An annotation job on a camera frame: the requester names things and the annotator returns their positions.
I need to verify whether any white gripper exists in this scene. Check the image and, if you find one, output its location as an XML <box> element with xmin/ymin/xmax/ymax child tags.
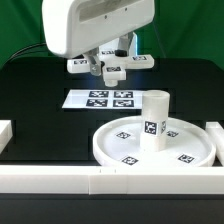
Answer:
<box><xmin>42</xmin><ymin>0</ymin><xmax>155</xmax><ymax>76</ymax></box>

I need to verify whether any white cross-shaped table base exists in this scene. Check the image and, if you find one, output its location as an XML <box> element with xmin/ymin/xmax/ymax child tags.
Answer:
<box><xmin>67</xmin><ymin>51</ymin><xmax>154</xmax><ymax>87</ymax></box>

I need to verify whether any white round table top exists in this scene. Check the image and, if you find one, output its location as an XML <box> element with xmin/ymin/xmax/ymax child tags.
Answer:
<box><xmin>93</xmin><ymin>116</ymin><xmax>216</xmax><ymax>168</ymax></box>

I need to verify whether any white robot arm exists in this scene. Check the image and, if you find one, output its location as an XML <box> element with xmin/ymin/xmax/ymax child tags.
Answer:
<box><xmin>42</xmin><ymin>0</ymin><xmax>155</xmax><ymax>75</ymax></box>

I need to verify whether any white marker sheet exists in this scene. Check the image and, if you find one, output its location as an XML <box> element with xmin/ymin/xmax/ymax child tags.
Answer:
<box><xmin>62</xmin><ymin>90</ymin><xmax>143</xmax><ymax>109</ymax></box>

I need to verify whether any white left fence block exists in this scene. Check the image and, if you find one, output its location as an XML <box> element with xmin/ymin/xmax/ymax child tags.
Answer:
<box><xmin>0</xmin><ymin>120</ymin><xmax>13</xmax><ymax>154</ymax></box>

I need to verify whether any white fence block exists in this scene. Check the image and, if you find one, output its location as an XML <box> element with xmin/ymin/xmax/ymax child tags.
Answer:
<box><xmin>206</xmin><ymin>122</ymin><xmax>224</xmax><ymax>167</ymax></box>
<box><xmin>0</xmin><ymin>120</ymin><xmax>13</xmax><ymax>154</ymax></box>

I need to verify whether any white right fence block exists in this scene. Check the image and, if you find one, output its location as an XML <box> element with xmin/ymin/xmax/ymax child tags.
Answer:
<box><xmin>206</xmin><ymin>122</ymin><xmax>224</xmax><ymax>167</ymax></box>

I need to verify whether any white front fence bar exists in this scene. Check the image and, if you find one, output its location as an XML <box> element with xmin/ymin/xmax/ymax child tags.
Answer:
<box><xmin>0</xmin><ymin>165</ymin><xmax>224</xmax><ymax>195</ymax></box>

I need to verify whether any black cable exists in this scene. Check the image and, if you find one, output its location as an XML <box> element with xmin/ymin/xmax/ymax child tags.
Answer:
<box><xmin>6</xmin><ymin>42</ymin><xmax>46</xmax><ymax>64</ymax></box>

